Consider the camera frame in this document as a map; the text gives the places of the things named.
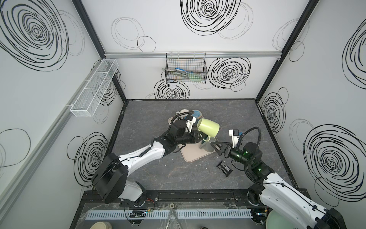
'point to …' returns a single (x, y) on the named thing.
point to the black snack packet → (226, 170)
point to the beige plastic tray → (192, 151)
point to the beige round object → (101, 225)
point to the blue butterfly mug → (197, 114)
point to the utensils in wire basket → (189, 75)
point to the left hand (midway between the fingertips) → (207, 136)
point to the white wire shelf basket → (93, 93)
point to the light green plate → (276, 220)
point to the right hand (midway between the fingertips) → (212, 146)
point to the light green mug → (209, 127)
